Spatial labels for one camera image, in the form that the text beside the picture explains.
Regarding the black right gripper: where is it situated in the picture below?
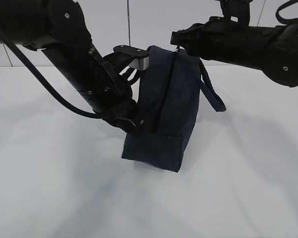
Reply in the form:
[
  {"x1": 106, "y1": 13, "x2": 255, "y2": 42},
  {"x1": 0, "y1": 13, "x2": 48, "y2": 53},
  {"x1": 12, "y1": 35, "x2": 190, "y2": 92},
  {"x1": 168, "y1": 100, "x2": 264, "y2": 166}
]
[{"x1": 170, "y1": 22, "x2": 209, "y2": 60}]

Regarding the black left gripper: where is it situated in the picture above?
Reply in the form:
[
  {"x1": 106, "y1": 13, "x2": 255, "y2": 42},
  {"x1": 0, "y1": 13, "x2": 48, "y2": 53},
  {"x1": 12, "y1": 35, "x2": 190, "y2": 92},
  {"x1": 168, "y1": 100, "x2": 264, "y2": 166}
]
[{"x1": 99, "y1": 99, "x2": 145, "y2": 133}]

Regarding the navy blue lunch bag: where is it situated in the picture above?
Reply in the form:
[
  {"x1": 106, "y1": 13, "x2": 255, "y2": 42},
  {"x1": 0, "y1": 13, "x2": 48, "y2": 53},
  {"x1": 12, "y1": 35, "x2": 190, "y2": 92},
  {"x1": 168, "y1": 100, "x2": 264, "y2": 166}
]
[{"x1": 122, "y1": 46, "x2": 226, "y2": 173}]

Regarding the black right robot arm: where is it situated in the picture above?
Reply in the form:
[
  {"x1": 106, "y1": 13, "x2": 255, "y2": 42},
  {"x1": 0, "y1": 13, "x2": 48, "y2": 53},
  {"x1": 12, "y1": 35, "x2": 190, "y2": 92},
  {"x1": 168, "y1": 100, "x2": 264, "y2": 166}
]
[{"x1": 170, "y1": 0, "x2": 298, "y2": 87}]

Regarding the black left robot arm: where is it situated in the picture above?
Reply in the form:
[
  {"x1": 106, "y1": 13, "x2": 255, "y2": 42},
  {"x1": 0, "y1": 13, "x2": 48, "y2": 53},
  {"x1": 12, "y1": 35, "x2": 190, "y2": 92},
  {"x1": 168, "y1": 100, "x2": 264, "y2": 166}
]
[{"x1": 0, "y1": 0, "x2": 149, "y2": 132}]

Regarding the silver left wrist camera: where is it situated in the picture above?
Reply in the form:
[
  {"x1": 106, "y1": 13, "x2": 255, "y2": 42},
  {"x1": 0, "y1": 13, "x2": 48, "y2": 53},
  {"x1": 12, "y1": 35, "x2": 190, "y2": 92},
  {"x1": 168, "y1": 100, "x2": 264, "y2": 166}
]
[{"x1": 103, "y1": 45, "x2": 149, "y2": 73}]

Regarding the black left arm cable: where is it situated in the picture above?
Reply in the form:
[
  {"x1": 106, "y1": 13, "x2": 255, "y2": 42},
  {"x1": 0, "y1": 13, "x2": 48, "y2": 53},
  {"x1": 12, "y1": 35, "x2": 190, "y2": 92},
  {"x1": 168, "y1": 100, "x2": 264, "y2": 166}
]
[{"x1": 0, "y1": 19, "x2": 110, "y2": 119}]

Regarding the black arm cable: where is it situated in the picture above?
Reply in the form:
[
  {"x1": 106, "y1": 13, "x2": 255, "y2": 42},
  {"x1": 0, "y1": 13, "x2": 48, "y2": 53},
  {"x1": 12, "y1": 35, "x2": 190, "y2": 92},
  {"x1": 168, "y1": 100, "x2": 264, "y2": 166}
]
[
  {"x1": 275, "y1": 0, "x2": 298, "y2": 25},
  {"x1": 0, "y1": 19, "x2": 110, "y2": 119}
]

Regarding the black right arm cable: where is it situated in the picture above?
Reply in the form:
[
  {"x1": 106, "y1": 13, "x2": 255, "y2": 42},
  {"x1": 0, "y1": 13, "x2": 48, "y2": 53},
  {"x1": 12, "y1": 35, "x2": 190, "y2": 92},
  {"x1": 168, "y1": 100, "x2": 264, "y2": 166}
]
[{"x1": 275, "y1": 0, "x2": 298, "y2": 25}]

